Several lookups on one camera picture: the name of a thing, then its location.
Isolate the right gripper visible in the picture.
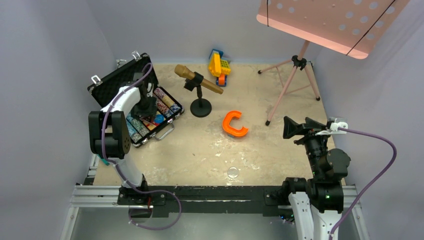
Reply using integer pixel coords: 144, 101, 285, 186
283, 114, 333, 176

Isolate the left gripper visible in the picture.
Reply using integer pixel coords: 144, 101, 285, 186
130, 95, 157, 121

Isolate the black poker chip case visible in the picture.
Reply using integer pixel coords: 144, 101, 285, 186
87, 51, 185, 148

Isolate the clear round button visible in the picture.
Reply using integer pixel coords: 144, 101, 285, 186
227, 166, 240, 179

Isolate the blue small blind button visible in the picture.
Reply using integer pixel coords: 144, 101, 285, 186
154, 114, 165, 125

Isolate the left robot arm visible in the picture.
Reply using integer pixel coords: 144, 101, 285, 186
88, 78, 155, 205

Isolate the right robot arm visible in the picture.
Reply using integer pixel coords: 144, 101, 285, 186
280, 116, 351, 240

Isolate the red texas card deck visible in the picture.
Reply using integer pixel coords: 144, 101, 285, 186
140, 116, 160, 130

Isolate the red poker chip row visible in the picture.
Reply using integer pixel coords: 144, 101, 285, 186
156, 98, 174, 118

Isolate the purple yellow chip row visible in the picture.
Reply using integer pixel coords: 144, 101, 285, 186
153, 87, 182, 114

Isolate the gold microphone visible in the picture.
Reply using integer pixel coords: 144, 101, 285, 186
174, 64, 224, 95

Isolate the black microphone stand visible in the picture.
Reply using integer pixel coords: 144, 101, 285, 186
183, 79, 212, 118

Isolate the teal plastic clip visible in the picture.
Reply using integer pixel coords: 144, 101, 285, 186
100, 158, 110, 166

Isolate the orange C-shaped track piece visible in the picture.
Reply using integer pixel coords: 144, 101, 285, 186
221, 110, 249, 138

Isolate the toy brick truck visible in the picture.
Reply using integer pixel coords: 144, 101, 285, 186
208, 48, 231, 87

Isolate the pink music stand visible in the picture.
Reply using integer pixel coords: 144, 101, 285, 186
256, 0, 408, 126

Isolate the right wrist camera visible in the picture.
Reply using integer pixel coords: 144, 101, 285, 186
316, 117, 349, 136

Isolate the black aluminium base frame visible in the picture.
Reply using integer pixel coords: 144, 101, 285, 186
60, 185, 370, 240

